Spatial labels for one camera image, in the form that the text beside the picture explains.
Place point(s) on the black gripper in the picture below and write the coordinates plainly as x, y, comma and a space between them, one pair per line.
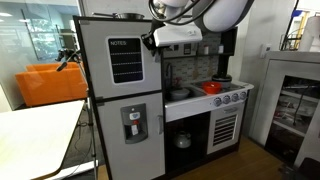
149, 40

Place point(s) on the fridge door with notes chalkboard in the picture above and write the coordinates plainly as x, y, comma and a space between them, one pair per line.
96, 66

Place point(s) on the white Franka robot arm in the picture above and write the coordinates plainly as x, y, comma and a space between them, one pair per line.
226, 13

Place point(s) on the fridge door with water dispenser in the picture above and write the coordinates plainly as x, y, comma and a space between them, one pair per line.
113, 146

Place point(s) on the white oven door with vents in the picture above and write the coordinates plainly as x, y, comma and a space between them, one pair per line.
226, 133

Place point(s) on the grey toy microwave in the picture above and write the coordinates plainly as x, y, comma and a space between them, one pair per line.
173, 50

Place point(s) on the grey toy faucet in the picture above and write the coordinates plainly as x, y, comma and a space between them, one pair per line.
168, 75

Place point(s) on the white shaker orange cap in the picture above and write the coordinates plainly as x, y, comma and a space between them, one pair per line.
206, 50

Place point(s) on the white shaker blue cap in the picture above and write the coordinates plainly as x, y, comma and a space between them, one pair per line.
220, 49

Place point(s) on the black white toy kitchen unit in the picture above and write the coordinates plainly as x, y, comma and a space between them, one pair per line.
186, 108

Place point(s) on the red plastic bowl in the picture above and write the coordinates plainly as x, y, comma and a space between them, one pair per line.
211, 87

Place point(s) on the black lidded cooking pot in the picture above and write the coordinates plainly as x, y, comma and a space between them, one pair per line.
222, 80

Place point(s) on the grey stove knob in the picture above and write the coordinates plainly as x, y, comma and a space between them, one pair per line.
226, 99
243, 95
235, 97
217, 101

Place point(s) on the grey toy kettle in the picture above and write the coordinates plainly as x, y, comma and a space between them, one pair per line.
182, 140

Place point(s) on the orange sofa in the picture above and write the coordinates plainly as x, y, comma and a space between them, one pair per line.
50, 85

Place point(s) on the grey glass-front cabinet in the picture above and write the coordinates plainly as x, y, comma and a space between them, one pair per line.
276, 86

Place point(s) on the black bulky object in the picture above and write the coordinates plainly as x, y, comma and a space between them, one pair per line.
305, 170

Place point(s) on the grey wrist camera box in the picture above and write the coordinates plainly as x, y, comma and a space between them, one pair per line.
176, 35

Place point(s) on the black camera tripod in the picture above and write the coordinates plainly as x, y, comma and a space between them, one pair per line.
68, 56

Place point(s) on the white desk with pedestal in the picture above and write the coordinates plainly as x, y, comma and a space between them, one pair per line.
33, 133

